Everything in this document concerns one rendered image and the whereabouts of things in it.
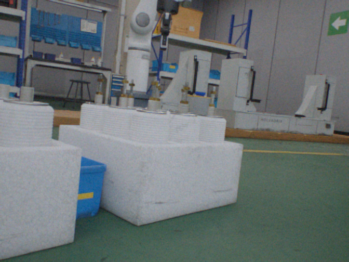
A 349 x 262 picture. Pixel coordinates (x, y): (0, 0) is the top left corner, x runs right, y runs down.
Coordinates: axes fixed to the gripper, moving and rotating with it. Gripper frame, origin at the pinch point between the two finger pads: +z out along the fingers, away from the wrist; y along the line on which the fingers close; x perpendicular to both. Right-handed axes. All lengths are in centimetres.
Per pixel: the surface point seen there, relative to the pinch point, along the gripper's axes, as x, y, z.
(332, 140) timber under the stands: 213, -275, 44
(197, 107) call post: 14.3, -4.3, 19.7
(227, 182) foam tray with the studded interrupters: 22, 22, 40
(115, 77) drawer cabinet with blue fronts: -74, -519, -14
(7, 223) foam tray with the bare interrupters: -23, 63, 41
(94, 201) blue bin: -13, 40, 43
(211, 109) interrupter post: 15.5, 18.6, 19.6
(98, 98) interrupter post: -17.6, 17.0, 20.1
